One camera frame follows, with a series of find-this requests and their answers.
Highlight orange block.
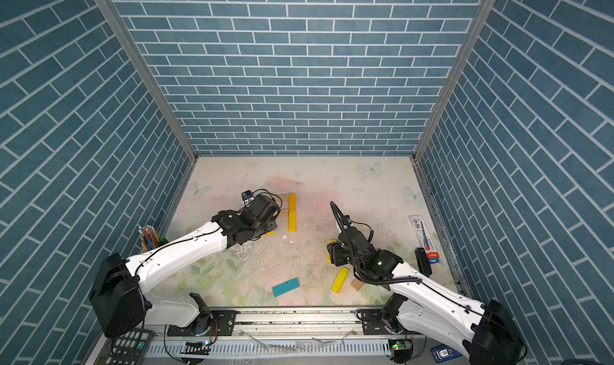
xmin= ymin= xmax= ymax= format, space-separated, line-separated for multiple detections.
xmin=288 ymin=193 xmax=297 ymax=211

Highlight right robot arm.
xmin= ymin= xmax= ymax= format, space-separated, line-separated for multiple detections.
xmin=327 ymin=227 xmax=528 ymax=364

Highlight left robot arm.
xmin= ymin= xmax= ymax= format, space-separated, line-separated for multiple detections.
xmin=89 ymin=189 xmax=283 ymax=339

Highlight black remote device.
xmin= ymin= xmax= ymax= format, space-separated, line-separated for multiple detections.
xmin=414 ymin=248 xmax=433 ymax=277

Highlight teal block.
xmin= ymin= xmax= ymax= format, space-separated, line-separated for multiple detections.
xmin=272 ymin=278 xmax=300 ymax=297

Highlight toothpaste tube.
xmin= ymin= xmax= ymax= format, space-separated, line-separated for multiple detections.
xmin=409 ymin=216 xmax=441 ymax=264

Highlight pen holder cup with pens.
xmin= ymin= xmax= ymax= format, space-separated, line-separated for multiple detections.
xmin=138 ymin=225 xmax=168 ymax=252

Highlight blue handheld device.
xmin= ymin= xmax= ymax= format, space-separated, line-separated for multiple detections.
xmin=430 ymin=344 xmax=462 ymax=363

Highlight black calculator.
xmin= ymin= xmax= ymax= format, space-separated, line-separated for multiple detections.
xmin=94 ymin=329 xmax=153 ymax=365

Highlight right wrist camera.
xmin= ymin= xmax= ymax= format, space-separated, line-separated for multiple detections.
xmin=341 ymin=215 xmax=353 ymax=230

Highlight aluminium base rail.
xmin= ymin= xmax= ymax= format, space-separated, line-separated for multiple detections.
xmin=96 ymin=302 xmax=396 ymax=338

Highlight white cable duct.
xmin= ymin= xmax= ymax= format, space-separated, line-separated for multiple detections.
xmin=145 ymin=339 xmax=391 ymax=360

